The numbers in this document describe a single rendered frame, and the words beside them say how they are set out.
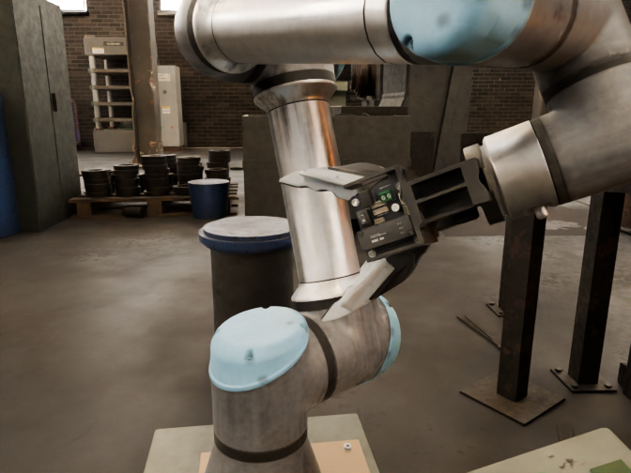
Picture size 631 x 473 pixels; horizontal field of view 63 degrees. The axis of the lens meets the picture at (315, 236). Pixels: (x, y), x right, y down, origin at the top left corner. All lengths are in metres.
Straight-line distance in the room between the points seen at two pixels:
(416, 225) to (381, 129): 2.78
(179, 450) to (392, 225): 0.52
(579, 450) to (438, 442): 1.07
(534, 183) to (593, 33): 0.11
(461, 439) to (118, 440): 0.83
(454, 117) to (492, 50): 3.52
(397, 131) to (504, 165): 2.80
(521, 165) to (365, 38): 0.16
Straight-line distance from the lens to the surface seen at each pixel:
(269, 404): 0.61
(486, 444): 1.39
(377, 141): 3.20
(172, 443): 0.85
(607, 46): 0.46
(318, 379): 0.63
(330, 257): 0.67
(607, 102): 0.45
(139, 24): 7.65
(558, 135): 0.44
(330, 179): 0.49
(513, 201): 0.44
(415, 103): 3.76
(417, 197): 0.44
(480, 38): 0.34
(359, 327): 0.67
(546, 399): 1.61
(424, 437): 1.38
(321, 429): 0.85
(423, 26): 0.35
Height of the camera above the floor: 0.78
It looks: 14 degrees down
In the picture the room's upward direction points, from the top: straight up
